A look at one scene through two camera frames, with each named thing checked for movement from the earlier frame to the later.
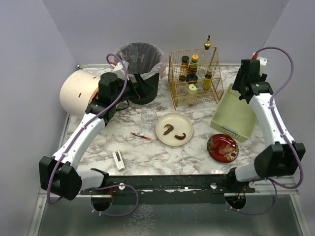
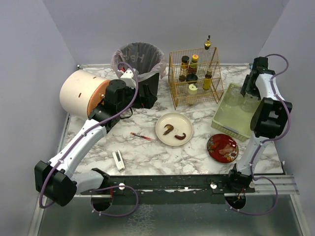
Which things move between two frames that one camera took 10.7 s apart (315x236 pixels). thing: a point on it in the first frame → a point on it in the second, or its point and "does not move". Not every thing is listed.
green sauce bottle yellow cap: x=193 y=67 does not move
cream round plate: x=173 y=129 does not move
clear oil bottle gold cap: x=204 y=58 does not move
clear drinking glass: x=148 y=118 → x=248 y=103
